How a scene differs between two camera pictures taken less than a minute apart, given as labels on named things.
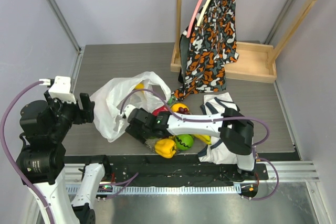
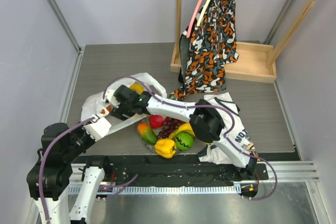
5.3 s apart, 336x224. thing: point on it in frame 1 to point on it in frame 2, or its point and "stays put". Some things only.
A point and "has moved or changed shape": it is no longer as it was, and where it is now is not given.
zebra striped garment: x=184 y=48 stays put
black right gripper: x=134 y=123 to x=120 y=111
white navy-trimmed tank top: x=214 y=151 stays put
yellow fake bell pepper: x=166 y=148 stays put
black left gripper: x=86 y=113 to x=91 y=140
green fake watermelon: x=184 y=141 stays put
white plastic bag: x=145 y=91 has moved or changed shape
